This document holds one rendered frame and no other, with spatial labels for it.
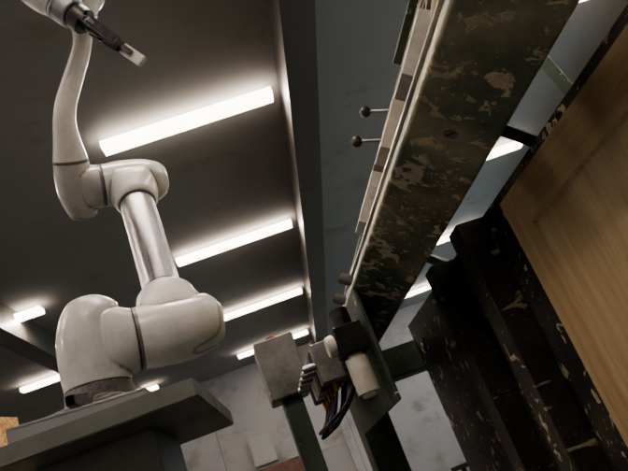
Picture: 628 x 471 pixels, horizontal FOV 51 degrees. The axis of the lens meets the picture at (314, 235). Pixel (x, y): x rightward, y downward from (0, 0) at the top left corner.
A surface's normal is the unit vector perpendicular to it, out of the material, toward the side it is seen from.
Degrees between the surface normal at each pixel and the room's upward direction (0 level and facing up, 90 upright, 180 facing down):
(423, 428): 90
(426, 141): 145
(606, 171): 90
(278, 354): 90
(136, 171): 75
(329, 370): 90
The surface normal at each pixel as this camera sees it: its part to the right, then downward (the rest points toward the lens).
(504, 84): -0.26, 0.87
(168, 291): 0.08, -0.77
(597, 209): -0.94, 0.29
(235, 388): -0.03, -0.38
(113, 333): 0.29, -0.46
